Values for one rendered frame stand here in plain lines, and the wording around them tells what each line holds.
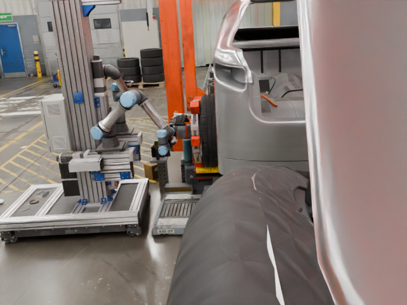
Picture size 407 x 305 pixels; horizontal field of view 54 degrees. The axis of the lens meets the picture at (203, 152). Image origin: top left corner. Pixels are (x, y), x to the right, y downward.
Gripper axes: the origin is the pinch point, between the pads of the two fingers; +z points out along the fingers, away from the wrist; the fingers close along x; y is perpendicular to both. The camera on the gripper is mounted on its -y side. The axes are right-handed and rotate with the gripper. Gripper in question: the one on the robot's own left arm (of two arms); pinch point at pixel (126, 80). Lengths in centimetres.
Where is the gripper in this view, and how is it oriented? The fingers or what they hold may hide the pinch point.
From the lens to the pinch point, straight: 453.5
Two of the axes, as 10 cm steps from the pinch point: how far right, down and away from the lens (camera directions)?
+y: -0.8, 9.4, 3.4
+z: 2.3, -3.1, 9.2
